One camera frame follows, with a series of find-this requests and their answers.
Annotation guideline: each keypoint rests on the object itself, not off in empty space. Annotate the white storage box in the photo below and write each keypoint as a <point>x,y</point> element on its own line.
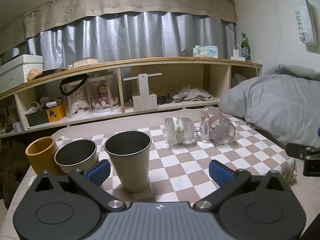
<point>17,70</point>

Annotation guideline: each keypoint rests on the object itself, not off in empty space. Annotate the small white mug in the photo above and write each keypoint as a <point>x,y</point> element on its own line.
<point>17,126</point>

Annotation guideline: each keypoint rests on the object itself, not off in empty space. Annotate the grey duvet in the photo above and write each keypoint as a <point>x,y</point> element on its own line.
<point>272,105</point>

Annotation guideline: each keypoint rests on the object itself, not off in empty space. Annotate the ribbed clear glass cup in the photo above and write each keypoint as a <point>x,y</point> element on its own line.
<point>178,131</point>

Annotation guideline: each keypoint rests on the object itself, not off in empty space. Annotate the doll in clear case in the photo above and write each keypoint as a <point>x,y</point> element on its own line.
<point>77,102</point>
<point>103,97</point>

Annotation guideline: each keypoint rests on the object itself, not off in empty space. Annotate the black fuzzy headband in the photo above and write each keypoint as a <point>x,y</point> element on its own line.
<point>62,85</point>

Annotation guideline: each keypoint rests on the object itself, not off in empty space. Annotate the pile of grey cloth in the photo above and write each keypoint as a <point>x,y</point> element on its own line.
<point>193,93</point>

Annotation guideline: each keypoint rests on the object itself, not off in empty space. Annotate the green white tissue pack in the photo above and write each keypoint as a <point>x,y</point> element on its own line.
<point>205,51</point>

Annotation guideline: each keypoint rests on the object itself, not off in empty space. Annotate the white charger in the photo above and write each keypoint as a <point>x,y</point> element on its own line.
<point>237,55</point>

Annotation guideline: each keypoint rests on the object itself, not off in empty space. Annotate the brown white checked tablecloth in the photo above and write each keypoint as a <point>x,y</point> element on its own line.
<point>190,165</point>

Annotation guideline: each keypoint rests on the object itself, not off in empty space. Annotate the long wooden shelf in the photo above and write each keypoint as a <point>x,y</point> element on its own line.
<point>175,65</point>

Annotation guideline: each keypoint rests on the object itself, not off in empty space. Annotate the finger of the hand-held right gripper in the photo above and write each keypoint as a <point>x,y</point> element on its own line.
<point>298,149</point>
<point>311,166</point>

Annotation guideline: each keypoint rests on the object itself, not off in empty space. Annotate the yellow wooden cup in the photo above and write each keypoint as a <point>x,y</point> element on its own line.
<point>41,160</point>

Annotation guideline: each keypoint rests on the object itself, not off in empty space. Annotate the short beige metal cup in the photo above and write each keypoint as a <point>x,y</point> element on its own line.
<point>75,155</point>

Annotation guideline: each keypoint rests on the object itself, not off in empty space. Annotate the crumpled brown paper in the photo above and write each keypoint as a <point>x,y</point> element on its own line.
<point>34,74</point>

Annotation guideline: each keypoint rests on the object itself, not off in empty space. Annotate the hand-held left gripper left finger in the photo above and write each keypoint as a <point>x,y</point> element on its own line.
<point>98,173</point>

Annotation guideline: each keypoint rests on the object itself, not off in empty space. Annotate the white hanging bag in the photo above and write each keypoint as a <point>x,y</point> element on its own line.
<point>303,17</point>

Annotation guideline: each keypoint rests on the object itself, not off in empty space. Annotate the beige printed valance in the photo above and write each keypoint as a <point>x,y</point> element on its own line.
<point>120,1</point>

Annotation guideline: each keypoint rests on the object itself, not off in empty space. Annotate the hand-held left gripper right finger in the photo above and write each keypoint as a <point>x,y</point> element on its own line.
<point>220,173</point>

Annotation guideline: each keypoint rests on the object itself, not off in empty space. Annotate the dark green box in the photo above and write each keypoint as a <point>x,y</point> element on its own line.
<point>37,118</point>

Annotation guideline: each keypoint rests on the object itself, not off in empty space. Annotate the thick book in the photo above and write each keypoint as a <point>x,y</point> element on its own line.
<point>86,62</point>

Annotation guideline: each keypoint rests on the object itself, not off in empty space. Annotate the pale wooden stand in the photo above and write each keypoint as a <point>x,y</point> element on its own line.
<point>143,92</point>

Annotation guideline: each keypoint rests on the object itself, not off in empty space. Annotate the tall beige metal cup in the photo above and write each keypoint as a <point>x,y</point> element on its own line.
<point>131,160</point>

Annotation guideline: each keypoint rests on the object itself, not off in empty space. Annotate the yellow printed box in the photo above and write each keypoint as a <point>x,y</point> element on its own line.
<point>56,113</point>

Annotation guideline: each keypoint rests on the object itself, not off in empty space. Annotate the grey curtain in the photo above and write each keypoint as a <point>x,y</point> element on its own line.
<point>125,37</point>

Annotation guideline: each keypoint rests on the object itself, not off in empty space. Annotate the pink checked glass mug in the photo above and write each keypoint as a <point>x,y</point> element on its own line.
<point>217,127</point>

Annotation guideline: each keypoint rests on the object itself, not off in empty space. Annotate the green glass bottle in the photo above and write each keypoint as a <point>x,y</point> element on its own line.
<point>245,46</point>

